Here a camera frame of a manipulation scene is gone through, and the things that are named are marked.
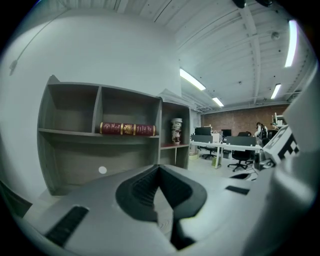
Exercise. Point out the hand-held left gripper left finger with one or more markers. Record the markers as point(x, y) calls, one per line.
point(100, 200)

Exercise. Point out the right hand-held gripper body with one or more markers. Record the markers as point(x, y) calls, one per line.
point(280, 147)

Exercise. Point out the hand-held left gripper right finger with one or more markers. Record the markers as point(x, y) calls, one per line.
point(217, 212)

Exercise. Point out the grey wooden shelf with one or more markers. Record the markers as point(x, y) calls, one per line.
point(75, 150)

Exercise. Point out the red book with gold bands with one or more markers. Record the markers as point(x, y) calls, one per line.
point(127, 129)

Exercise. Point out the white round sticker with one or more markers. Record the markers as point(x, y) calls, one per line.
point(102, 170)

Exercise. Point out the dark desk partition panel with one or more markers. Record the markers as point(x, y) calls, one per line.
point(241, 141)
point(201, 138)

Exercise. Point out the black office chair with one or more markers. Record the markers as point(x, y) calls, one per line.
point(209, 151)
point(240, 153)

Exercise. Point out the green waste bin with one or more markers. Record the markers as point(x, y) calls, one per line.
point(214, 161)

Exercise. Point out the black computer monitor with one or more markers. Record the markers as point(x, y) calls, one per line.
point(202, 131)
point(226, 132)

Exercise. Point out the long ceiling light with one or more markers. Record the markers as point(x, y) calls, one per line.
point(217, 101)
point(275, 91)
point(291, 42)
point(192, 78)

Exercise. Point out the white office desk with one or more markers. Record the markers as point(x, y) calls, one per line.
point(217, 145)

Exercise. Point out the patterned red and white vase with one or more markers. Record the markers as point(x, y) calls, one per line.
point(176, 131)

